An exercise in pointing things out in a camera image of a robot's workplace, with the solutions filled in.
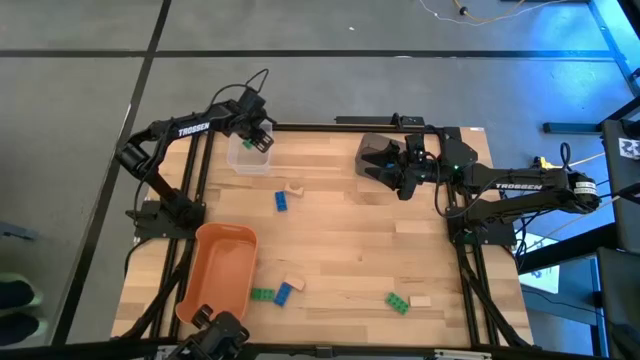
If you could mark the clear plastic bin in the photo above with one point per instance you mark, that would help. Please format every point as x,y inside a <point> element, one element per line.
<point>247,164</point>

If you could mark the grey floor object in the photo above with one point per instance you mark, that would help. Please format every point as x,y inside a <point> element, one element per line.
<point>15,231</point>

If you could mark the black furniture panel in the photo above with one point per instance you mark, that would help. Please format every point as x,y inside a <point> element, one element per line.
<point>622,210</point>

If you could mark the black floor beam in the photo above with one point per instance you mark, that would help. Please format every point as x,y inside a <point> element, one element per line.
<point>565,248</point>

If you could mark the orange plastic bin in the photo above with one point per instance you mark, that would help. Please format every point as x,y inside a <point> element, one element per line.
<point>220,270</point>

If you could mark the white paper sheet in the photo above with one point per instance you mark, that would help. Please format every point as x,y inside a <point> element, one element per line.
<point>542,277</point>

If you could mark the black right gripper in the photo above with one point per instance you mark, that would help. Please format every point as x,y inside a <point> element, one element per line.
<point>420,167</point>

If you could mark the black floor rail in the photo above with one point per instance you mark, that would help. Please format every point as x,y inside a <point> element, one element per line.
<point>614,47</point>

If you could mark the notched wooden block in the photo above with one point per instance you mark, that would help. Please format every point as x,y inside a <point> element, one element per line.
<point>295,190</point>

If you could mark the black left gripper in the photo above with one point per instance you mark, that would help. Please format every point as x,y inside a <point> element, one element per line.
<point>249,112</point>

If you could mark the silver rail bracket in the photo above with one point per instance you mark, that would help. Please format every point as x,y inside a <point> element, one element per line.
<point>462,355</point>

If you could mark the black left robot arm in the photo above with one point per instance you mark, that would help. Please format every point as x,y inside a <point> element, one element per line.
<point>192,129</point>

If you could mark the black aluminium table frame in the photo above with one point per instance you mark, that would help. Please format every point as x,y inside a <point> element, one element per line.
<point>310,127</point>

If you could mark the plain wooden block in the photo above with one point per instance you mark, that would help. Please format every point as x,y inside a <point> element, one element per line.
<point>295,282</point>
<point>420,301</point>

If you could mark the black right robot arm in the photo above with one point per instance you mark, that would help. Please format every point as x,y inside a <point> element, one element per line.
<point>520,186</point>

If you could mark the person's shoe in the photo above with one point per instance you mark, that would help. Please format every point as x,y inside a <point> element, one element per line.
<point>17,327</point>
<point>15,292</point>

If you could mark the black front rail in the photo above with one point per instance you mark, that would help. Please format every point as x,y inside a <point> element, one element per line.
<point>350,352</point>

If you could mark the black bar device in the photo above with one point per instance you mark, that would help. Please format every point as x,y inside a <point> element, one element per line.
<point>370,120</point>

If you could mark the grey plastic bin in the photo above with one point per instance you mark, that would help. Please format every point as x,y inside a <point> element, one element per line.
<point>365,145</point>

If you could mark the black white marker tag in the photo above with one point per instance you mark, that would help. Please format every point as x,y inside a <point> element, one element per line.
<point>630,148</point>

